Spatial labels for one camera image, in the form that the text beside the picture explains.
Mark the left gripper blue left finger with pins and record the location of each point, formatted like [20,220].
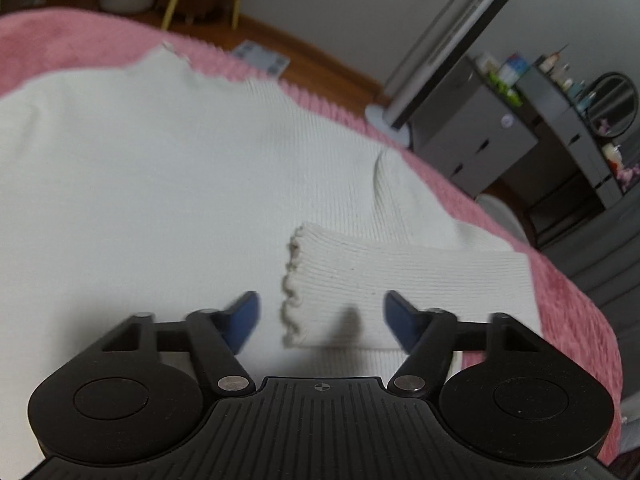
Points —
[216,338]

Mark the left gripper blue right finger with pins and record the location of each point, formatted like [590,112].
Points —
[427,337]

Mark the white ribbed knit sweater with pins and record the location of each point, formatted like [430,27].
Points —
[152,188]

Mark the grey drawer cabinet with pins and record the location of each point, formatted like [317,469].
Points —
[468,133]

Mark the dark grey dressing table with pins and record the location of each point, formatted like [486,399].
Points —
[558,113]

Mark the paper on floor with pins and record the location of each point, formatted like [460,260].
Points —
[273,63]

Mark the blue white box on cabinet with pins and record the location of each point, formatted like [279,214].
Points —
[512,70]

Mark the round black vanity mirror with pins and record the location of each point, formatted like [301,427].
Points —
[614,107]

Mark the pink plush bed blanket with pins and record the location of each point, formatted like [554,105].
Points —
[36,42]

